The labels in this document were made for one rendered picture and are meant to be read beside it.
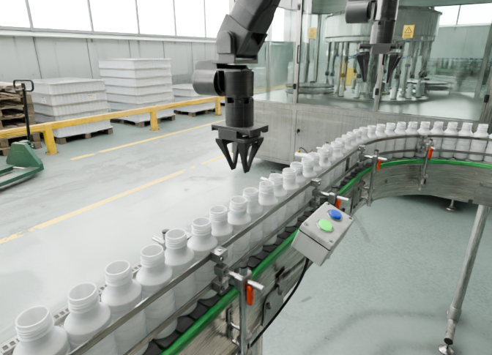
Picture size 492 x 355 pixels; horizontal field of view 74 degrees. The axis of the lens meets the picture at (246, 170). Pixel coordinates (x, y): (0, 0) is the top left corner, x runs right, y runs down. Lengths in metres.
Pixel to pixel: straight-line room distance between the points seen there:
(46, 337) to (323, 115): 3.51
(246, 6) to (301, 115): 3.32
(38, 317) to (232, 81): 0.47
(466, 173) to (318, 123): 2.26
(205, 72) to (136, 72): 6.39
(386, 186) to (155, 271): 1.29
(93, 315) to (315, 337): 1.63
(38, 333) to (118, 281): 0.11
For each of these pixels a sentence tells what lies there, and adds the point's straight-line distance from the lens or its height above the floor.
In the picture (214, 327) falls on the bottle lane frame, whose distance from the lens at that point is 0.72.
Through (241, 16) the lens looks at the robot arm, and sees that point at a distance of 0.61.
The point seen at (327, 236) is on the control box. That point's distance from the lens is 0.72.
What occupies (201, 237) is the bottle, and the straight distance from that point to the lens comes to 0.63.
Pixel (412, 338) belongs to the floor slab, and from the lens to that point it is 2.20.
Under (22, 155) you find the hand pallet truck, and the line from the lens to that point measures 4.97.
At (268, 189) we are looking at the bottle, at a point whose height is 1.15.
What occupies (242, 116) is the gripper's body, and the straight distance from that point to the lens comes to 0.63.
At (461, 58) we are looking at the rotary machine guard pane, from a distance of 3.48.
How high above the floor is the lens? 1.47
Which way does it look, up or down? 20 degrees down
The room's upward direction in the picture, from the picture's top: straight up
